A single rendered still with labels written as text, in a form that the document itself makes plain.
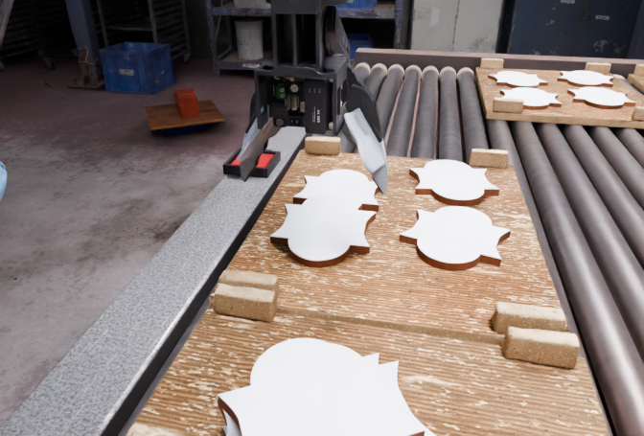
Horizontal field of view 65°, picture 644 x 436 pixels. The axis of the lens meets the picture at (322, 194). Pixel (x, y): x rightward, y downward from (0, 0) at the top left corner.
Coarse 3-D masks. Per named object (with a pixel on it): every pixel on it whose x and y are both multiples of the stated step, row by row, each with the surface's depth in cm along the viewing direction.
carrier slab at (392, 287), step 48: (288, 192) 73; (384, 240) 62; (528, 240) 62; (288, 288) 53; (336, 288) 53; (384, 288) 53; (432, 288) 53; (480, 288) 53; (528, 288) 53; (480, 336) 47
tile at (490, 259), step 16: (448, 208) 66; (464, 208) 66; (416, 224) 62; (432, 224) 62; (448, 224) 62; (464, 224) 62; (480, 224) 62; (400, 240) 61; (416, 240) 60; (432, 240) 59; (448, 240) 59; (464, 240) 59; (480, 240) 59; (496, 240) 59; (432, 256) 56; (448, 256) 56; (464, 256) 56; (480, 256) 57; (496, 256) 56
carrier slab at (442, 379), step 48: (192, 336) 47; (240, 336) 47; (288, 336) 47; (336, 336) 47; (384, 336) 47; (432, 336) 47; (192, 384) 42; (240, 384) 42; (432, 384) 42; (480, 384) 42; (528, 384) 42; (576, 384) 42; (144, 432) 38; (192, 432) 38; (432, 432) 38; (480, 432) 38; (528, 432) 38; (576, 432) 38
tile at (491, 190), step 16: (448, 160) 80; (416, 176) 76; (432, 176) 75; (448, 176) 75; (464, 176) 75; (480, 176) 75; (416, 192) 72; (432, 192) 71; (448, 192) 70; (464, 192) 70; (480, 192) 70; (496, 192) 72
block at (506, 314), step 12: (504, 312) 46; (516, 312) 46; (528, 312) 46; (540, 312) 46; (552, 312) 46; (504, 324) 46; (516, 324) 46; (528, 324) 46; (540, 324) 46; (552, 324) 45; (564, 324) 45
